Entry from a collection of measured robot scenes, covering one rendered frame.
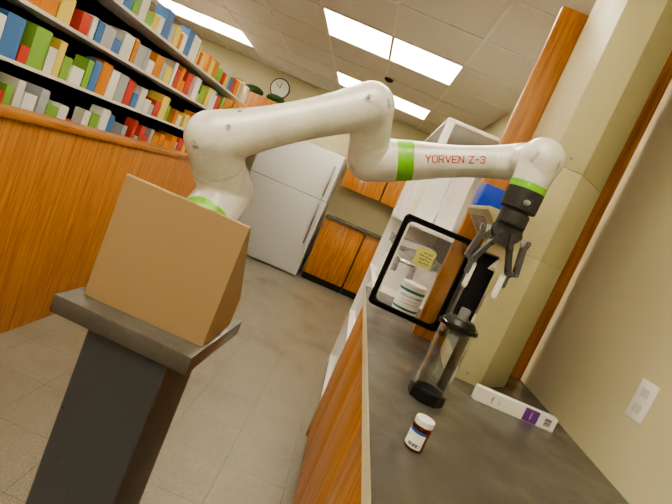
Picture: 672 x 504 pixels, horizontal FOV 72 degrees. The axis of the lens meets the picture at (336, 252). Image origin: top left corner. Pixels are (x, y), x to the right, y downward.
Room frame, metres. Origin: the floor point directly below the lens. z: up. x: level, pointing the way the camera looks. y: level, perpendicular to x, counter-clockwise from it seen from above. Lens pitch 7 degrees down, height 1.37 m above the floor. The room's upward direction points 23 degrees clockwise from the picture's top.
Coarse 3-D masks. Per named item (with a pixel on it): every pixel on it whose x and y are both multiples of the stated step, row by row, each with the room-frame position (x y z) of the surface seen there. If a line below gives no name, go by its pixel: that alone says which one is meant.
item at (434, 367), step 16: (448, 336) 1.17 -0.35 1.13; (464, 336) 1.17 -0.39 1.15; (432, 352) 1.19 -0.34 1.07; (448, 352) 1.17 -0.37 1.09; (464, 352) 1.18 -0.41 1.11; (432, 368) 1.18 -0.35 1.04; (448, 368) 1.17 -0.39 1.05; (416, 384) 1.19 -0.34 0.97; (432, 384) 1.17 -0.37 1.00; (448, 384) 1.18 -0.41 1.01
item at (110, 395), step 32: (96, 352) 0.96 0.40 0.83; (128, 352) 0.96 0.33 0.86; (96, 384) 0.96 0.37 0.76; (128, 384) 0.96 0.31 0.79; (160, 384) 0.95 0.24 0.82; (64, 416) 0.96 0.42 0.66; (96, 416) 0.96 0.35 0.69; (128, 416) 0.95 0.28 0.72; (160, 416) 1.03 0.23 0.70; (64, 448) 0.96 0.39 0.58; (96, 448) 0.96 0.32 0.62; (128, 448) 0.95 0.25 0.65; (160, 448) 1.14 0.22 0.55; (64, 480) 0.96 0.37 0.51; (96, 480) 0.95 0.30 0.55; (128, 480) 0.99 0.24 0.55
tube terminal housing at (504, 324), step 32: (576, 192) 1.53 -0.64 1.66; (544, 224) 1.52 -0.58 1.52; (576, 224) 1.61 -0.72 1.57; (544, 256) 1.53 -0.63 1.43; (512, 288) 1.52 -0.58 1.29; (544, 288) 1.61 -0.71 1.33; (480, 320) 1.52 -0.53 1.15; (512, 320) 1.53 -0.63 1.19; (480, 352) 1.52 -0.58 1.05; (512, 352) 1.61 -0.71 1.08; (480, 384) 1.53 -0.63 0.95
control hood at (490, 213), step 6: (468, 210) 1.84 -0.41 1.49; (474, 210) 1.73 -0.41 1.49; (480, 210) 1.64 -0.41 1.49; (486, 210) 1.56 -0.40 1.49; (492, 210) 1.52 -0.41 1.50; (498, 210) 1.52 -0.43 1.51; (486, 216) 1.59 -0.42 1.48; (492, 216) 1.53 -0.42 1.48; (486, 222) 1.62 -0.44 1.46; (492, 222) 1.54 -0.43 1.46
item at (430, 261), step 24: (408, 240) 1.87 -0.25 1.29; (432, 240) 1.85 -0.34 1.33; (456, 240) 1.84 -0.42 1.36; (408, 264) 1.86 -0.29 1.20; (432, 264) 1.85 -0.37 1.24; (456, 264) 1.84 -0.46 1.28; (384, 288) 1.87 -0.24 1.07; (408, 288) 1.86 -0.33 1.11; (432, 288) 1.84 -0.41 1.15; (408, 312) 1.85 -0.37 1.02; (432, 312) 1.84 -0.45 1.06
